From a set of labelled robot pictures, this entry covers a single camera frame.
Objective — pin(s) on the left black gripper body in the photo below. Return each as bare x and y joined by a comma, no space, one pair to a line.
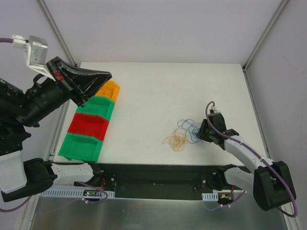
65,82

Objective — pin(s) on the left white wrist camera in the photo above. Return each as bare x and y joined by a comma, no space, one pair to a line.
35,53

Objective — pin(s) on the right white cable duct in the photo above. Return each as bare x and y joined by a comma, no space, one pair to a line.
210,197

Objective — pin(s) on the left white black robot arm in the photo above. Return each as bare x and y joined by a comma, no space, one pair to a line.
19,109

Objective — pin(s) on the orange plastic bin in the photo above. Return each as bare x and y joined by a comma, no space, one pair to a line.
109,90

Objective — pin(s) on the upper green plastic bin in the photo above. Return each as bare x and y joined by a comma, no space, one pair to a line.
100,106

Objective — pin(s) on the left aluminium frame post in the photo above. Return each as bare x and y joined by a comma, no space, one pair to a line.
56,32

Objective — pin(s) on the left white cable duct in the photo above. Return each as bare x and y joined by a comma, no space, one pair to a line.
77,193

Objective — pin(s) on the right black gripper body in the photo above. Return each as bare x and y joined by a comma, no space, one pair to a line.
206,132

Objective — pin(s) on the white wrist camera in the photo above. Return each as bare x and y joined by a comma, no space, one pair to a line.
35,53
214,110

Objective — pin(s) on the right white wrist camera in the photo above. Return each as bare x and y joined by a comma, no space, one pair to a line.
214,110

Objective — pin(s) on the lower green plastic bin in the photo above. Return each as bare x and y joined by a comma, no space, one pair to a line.
81,148

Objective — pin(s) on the right aluminium frame post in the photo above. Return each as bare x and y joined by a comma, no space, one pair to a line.
266,32

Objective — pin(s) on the aluminium front rail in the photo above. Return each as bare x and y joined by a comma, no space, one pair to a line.
27,214

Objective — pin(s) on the white cable duct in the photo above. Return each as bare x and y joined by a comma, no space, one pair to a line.
77,193
210,197

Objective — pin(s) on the aluminium frame post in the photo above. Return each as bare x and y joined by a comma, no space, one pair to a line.
266,32
56,32

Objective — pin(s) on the green plastic bin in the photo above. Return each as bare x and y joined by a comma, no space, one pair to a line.
100,106
81,148

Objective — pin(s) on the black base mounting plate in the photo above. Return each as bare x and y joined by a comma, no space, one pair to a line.
145,181

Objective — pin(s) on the red plastic bin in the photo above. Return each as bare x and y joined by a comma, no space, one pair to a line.
89,125

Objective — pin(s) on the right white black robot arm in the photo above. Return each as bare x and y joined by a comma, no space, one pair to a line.
268,181

